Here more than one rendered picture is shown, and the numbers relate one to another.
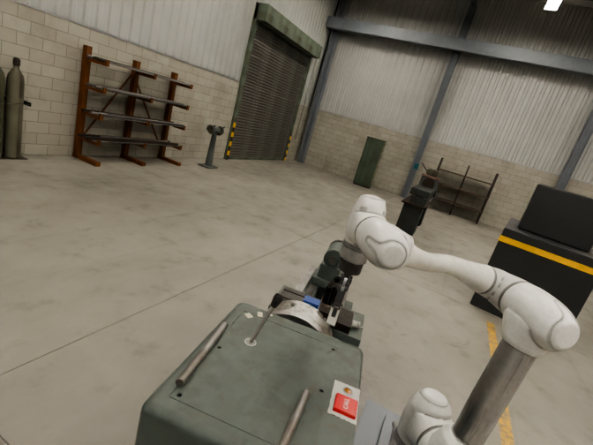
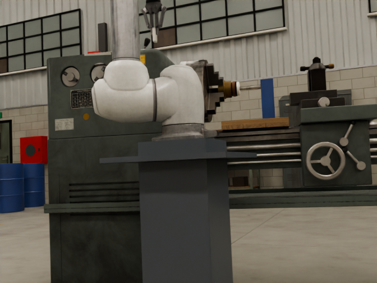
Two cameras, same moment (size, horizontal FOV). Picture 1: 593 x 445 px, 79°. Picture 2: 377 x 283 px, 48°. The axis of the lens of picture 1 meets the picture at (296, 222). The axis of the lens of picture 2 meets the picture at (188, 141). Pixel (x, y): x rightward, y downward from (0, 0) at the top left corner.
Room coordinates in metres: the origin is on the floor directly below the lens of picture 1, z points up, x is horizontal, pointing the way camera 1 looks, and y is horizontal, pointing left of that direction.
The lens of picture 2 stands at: (1.25, -2.23, 0.71)
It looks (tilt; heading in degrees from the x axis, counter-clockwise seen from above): 3 degrees up; 91
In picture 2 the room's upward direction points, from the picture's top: 3 degrees counter-clockwise
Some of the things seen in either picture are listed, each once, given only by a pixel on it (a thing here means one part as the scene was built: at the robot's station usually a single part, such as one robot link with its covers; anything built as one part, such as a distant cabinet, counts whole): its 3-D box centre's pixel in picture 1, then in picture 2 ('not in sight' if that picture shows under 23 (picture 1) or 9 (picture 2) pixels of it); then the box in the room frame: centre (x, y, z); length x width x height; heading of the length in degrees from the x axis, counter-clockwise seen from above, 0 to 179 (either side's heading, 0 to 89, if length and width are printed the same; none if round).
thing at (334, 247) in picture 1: (333, 263); not in sight; (2.46, -0.34, 1.01); 0.30 x 0.20 x 0.29; 170
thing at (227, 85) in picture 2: not in sight; (228, 89); (1.42, -0.14, 1.08); 0.09 x 0.09 x 0.09; 80
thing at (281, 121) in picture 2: not in sight; (256, 126); (1.55, -0.17, 0.88); 0.36 x 0.30 x 0.04; 80
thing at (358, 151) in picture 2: not in sight; (335, 153); (1.83, -0.46, 0.73); 0.27 x 0.12 x 0.27; 170
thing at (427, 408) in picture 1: (426, 418); (179, 95); (1.20, -0.70, 0.97); 0.18 x 0.16 x 0.22; 11
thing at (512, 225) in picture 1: (542, 252); not in sight; (5.54, -3.80, 0.98); 1.81 x 1.22 x 1.95; 150
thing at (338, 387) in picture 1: (341, 408); (101, 60); (0.82, -0.26, 1.23); 0.13 x 0.08 x 0.06; 170
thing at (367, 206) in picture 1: (367, 221); not in sight; (1.06, -0.20, 1.69); 0.13 x 0.11 x 0.16; 11
